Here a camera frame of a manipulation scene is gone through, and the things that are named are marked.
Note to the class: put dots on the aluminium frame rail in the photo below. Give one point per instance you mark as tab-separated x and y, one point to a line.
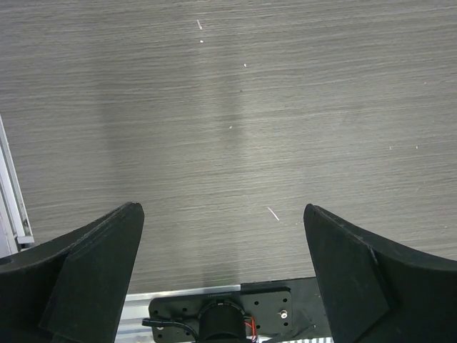
16	232

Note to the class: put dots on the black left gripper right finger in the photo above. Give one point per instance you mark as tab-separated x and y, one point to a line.
377	290

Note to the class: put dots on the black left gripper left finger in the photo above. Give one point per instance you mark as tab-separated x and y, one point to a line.
72	288

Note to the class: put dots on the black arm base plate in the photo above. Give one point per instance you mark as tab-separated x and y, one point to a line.
288	310

